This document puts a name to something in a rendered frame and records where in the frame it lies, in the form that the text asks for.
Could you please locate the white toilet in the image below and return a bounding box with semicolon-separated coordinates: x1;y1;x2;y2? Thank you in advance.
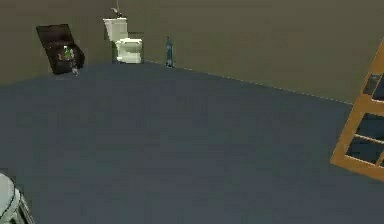
102;17;144;65

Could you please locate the pale grey round stool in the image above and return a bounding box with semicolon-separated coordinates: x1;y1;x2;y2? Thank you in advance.
0;172;36;224

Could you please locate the orange wooden door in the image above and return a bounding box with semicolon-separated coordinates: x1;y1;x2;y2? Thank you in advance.
329;38;384;183

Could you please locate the dark brown shelf unit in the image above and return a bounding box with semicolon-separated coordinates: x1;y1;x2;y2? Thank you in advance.
35;23;86;76

